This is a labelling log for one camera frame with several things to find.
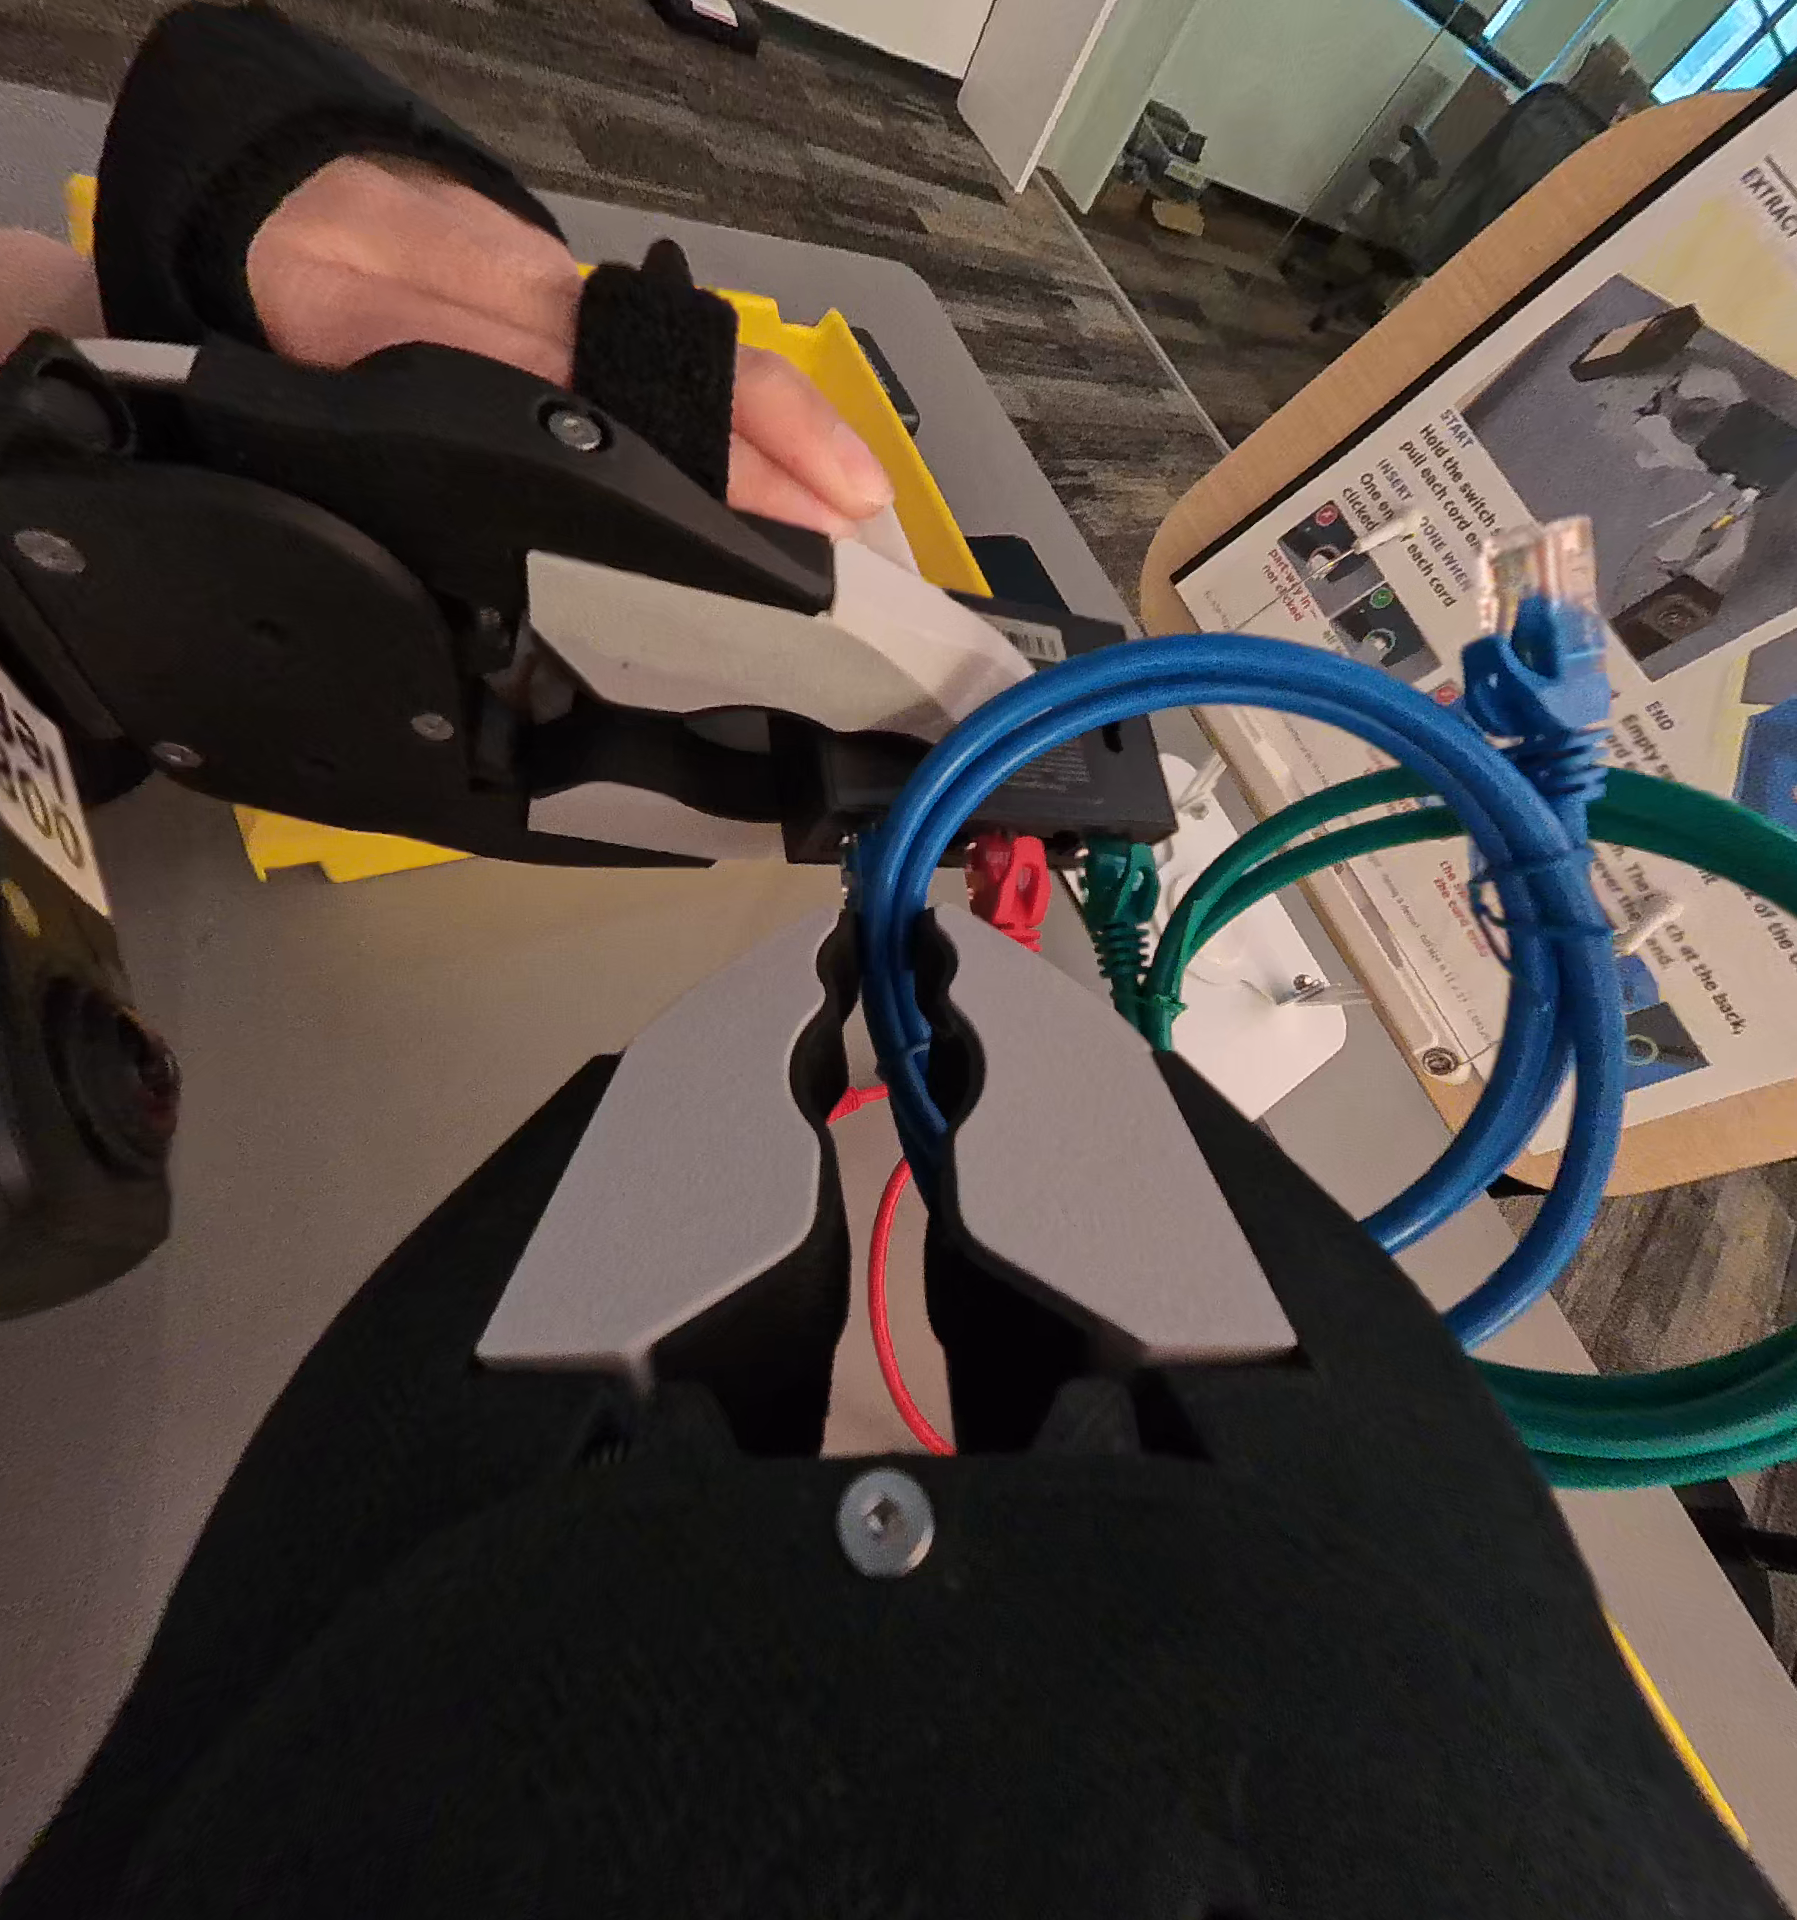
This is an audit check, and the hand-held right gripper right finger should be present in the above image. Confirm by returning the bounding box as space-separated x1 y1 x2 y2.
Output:
920 904 1302 1370

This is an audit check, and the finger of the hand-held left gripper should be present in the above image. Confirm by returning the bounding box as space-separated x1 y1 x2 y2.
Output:
525 778 803 868
523 548 978 745

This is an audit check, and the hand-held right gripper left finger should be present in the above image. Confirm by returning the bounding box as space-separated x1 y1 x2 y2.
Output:
477 904 859 1388

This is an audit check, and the yellow plastic bin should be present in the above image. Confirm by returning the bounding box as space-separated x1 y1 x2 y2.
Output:
1599 1617 1748 1849
65 172 994 888

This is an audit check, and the red ethernet cable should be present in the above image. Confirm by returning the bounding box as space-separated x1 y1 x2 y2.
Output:
822 829 1054 1456

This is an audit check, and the black network switch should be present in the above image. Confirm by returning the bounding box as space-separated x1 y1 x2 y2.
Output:
777 596 1184 873

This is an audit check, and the blue ethernet cable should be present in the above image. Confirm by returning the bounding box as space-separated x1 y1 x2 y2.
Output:
841 514 1631 1357

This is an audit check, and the green ethernet cable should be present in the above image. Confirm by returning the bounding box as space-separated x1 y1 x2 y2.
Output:
1080 756 1797 1490

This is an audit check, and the person's left hand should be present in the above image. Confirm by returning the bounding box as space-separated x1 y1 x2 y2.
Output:
245 153 900 542

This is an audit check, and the instruction sheet on wooden board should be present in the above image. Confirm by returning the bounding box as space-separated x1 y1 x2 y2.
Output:
1139 82 1797 1202

